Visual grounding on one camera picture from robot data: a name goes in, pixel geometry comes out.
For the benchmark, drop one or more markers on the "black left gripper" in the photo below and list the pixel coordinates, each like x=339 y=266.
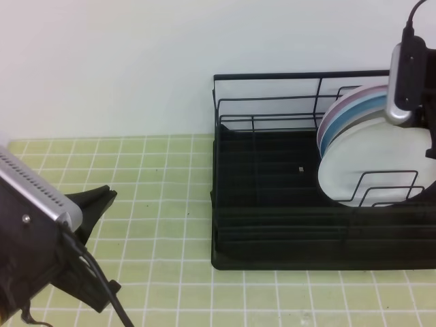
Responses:
x=33 y=256

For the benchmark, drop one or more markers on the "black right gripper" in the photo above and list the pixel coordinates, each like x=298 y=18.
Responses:
x=430 y=88

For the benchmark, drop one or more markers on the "white round plate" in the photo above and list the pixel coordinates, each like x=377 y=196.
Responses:
x=381 y=164

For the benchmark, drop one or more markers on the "white marbled plate in rack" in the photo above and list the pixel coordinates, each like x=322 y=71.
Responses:
x=354 y=128

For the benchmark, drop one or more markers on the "blue plate in rack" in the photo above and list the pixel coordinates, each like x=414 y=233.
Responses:
x=359 y=110

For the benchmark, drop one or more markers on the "pink plate in rack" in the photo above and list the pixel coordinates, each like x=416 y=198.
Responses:
x=336 y=107

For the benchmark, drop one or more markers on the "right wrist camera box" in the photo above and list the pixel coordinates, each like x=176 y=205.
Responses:
x=394 y=114

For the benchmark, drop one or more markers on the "black wire dish rack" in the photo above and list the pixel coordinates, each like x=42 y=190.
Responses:
x=269 y=212

